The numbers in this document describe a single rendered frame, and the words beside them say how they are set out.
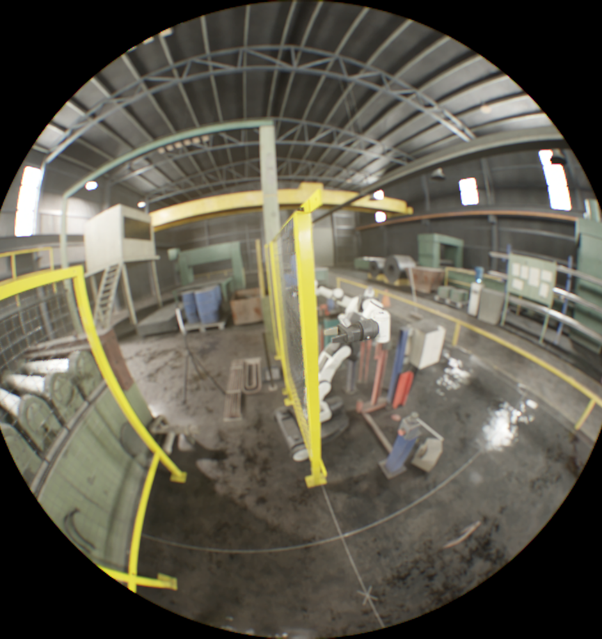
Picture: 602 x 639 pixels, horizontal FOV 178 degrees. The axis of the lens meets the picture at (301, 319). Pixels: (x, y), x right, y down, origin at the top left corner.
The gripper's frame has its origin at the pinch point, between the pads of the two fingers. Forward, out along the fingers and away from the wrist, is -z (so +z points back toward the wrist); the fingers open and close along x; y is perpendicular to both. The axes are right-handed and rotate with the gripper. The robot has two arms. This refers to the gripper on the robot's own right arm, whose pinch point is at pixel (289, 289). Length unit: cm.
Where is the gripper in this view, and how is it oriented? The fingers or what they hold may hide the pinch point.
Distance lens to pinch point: 184.2
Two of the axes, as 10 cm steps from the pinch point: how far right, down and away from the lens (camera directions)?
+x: -2.2, -3.1, 9.3
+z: 9.7, -1.4, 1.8
